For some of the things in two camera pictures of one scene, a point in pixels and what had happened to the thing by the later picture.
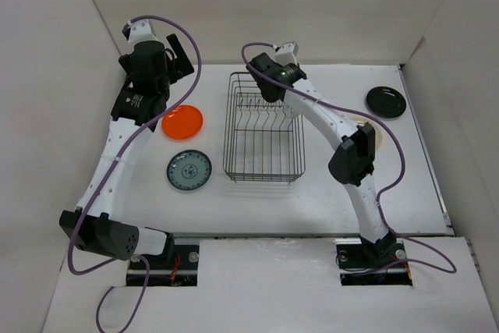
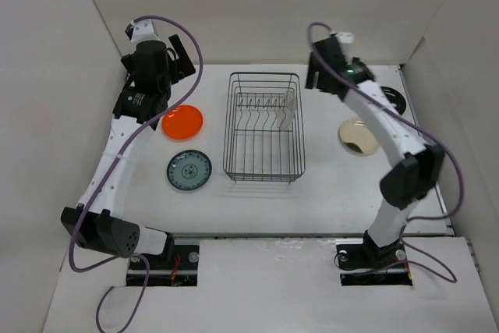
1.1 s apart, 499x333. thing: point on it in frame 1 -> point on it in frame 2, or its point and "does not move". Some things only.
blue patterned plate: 189,169 does not move
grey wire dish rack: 263,140 does not move
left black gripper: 181,67 does not move
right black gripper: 281,66 -> 311,76
